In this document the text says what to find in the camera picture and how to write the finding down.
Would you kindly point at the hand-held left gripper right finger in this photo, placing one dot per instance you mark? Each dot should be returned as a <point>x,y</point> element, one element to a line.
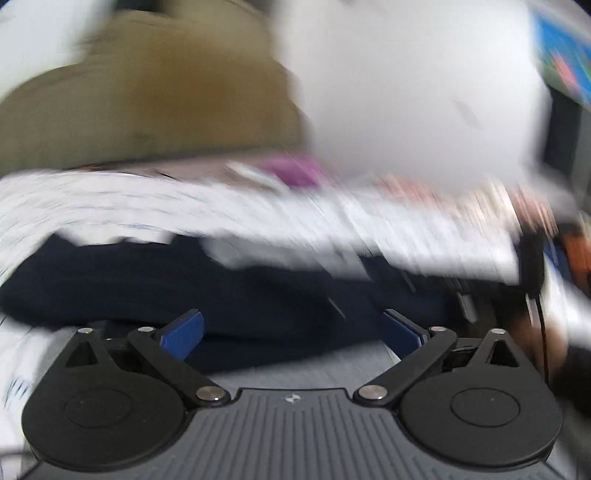
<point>400,332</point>

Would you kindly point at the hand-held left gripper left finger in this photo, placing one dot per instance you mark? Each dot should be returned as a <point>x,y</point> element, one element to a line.
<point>181,336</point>

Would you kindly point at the dark navy garment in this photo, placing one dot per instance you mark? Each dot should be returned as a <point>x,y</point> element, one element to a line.
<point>138,286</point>

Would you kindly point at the white script-printed bedsheet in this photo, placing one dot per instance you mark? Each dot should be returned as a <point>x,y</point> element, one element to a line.
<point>115,207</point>

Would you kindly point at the purple object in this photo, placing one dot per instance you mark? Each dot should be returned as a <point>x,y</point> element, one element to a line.
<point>295,170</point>

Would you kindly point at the blue printed poster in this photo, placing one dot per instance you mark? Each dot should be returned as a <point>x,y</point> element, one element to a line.
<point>565,55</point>

